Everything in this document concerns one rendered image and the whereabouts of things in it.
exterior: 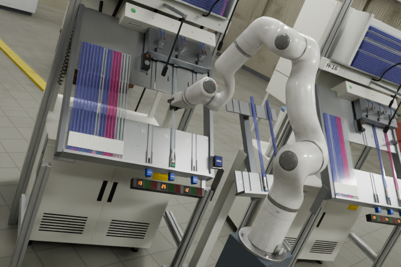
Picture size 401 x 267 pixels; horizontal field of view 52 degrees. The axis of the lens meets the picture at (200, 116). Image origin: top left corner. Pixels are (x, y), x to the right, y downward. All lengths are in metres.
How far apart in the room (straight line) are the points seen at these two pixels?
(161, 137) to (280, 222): 0.66
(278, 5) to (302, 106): 10.76
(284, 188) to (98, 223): 1.14
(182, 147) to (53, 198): 0.69
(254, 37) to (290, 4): 10.38
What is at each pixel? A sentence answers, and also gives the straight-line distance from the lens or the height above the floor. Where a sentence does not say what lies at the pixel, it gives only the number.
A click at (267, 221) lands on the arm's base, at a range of 1.48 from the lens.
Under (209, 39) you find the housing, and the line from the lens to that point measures 2.12.
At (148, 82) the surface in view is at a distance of 1.90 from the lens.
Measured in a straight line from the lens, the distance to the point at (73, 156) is 1.67.
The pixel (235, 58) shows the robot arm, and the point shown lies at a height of 1.28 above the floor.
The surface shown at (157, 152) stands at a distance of 1.78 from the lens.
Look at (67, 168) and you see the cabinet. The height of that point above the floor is 0.48.
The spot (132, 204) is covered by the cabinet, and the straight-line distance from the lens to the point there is 2.21.
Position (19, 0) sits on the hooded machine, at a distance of 8.30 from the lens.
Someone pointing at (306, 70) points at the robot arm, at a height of 1.34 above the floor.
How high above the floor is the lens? 1.43
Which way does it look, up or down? 15 degrees down
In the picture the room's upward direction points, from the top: 22 degrees clockwise
